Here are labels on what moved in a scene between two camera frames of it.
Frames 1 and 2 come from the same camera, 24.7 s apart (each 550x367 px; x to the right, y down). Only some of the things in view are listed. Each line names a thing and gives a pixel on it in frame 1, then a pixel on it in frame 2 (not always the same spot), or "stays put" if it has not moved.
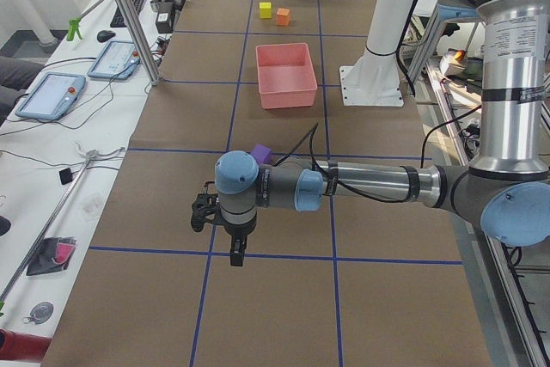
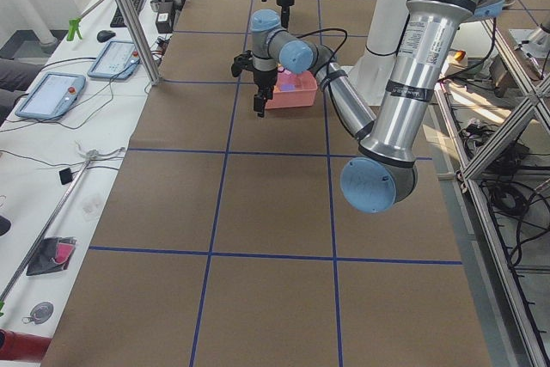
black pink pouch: x=53 y=255 stays put
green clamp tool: x=73 y=27 stays put
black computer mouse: x=104 y=35 stays put
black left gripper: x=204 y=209 to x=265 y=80
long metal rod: x=89 y=156 stays put
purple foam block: x=262 y=153 to x=288 y=87
